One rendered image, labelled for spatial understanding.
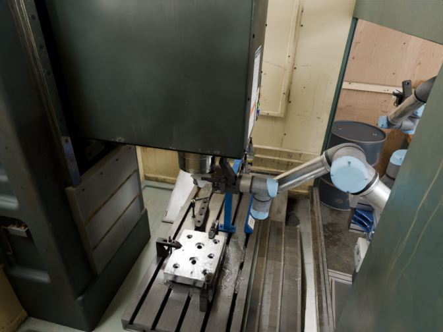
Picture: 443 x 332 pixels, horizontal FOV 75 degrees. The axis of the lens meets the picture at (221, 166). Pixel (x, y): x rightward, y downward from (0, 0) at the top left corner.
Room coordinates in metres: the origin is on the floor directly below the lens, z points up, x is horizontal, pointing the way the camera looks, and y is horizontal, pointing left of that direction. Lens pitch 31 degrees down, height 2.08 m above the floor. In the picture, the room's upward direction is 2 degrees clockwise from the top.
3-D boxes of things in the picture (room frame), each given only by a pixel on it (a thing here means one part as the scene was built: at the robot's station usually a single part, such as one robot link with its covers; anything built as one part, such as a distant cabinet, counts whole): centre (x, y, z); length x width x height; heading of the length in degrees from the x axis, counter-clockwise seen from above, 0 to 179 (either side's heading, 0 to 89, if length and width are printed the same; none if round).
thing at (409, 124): (1.62, -1.10, 1.46); 0.11 x 0.08 x 0.11; 87
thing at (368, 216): (1.29, -0.83, 0.98); 0.09 x 0.09 x 0.09; 73
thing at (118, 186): (1.14, 0.54, 1.16); 0.48 x 0.05 x 0.51; 168
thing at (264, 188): (0.99, -0.18, 1.40); 0.11 x 0.08 x 0.09; 78
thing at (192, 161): (1.04, 0.10, 1.52); 0.16 x 0.16 x 0.12
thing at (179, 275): (1.00, 0.11, 0.97); 0.29 x 0.23 x 0.05; 168
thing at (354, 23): (1.91, -0.75, 1.40); 0.04 x 0.04 x 1.20; 78
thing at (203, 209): (1.34, 0.11, 0.93); 0.26 x 0.05 x 0.06; 173
